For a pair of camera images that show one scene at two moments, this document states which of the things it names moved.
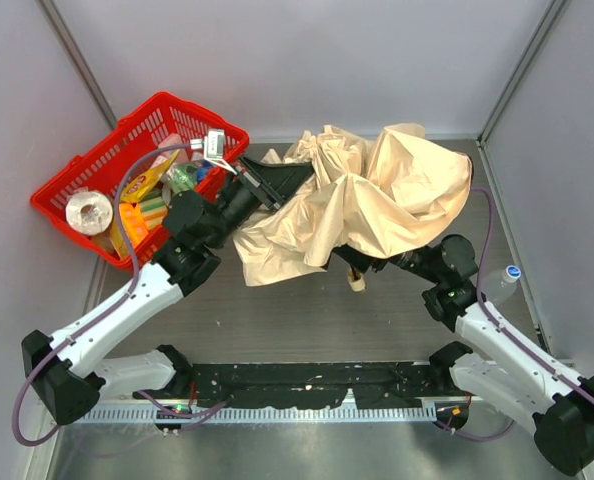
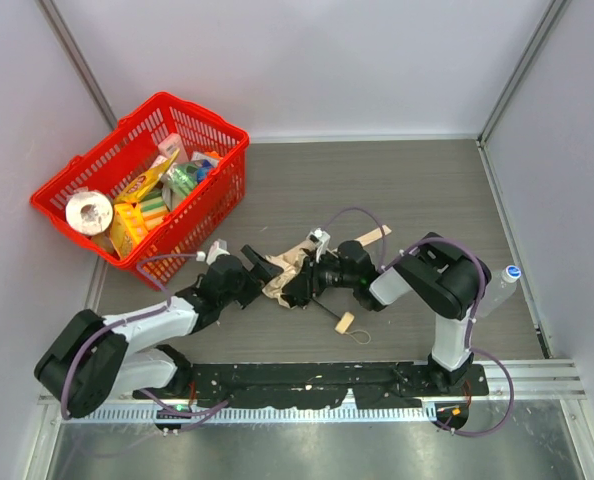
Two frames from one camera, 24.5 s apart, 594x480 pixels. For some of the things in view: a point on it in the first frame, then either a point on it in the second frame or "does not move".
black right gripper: (369, 261) to (306, 280)
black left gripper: (261, 185) to (250, 278)
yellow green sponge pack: (154, 209) does not move
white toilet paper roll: (89, 214) does not move
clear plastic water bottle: (498, 286) does not move
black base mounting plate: (386, 384) does not move
